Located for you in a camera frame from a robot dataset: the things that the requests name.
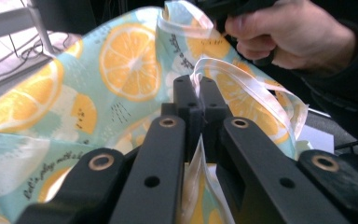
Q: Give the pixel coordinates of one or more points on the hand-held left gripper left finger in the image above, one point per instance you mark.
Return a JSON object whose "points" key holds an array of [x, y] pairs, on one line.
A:
{"points": [[158, 174]]}

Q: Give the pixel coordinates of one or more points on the lemon print tote bag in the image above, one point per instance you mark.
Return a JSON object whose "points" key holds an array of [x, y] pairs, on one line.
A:
{"points": [[74, 102]]}

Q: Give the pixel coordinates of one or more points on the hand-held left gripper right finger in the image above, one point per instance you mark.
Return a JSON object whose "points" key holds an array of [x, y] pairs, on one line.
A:
{"points": [[254, 174]]}

